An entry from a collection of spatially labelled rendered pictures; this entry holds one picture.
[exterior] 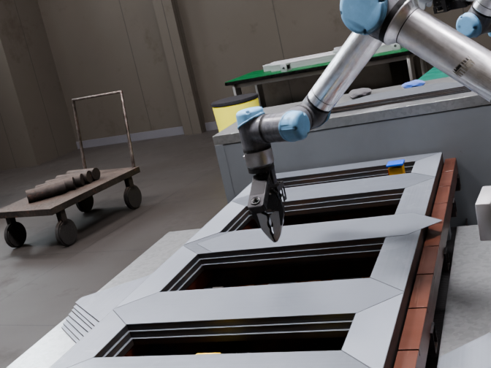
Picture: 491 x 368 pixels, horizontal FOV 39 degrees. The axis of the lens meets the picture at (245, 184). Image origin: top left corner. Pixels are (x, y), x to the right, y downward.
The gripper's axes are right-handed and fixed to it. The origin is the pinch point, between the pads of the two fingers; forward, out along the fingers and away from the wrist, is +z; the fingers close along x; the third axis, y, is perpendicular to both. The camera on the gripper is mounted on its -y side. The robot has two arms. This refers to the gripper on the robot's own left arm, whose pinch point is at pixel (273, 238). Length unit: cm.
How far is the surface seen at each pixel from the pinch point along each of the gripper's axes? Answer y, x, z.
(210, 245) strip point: 15.1, 26.3, 5.6
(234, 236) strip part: 21.1, 20.5, 5.6
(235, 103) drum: 454, 182, 19
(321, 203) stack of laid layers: 53, 1, 8
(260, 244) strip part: 12.3, 9.2, 5.7
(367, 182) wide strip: 66, -13, 6
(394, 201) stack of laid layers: 52, -24, 9
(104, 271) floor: 226, 216, 91
